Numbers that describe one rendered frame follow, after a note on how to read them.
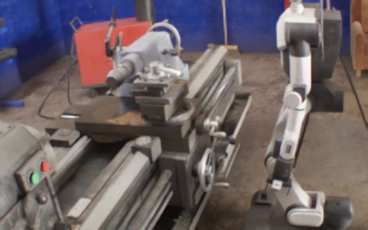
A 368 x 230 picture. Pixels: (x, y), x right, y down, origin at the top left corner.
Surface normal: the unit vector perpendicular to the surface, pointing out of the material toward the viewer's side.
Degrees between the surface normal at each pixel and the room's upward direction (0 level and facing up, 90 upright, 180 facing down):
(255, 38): 90
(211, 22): 90
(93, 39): 90
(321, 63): 90
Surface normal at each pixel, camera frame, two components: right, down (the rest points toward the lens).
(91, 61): 0.04, 0.42
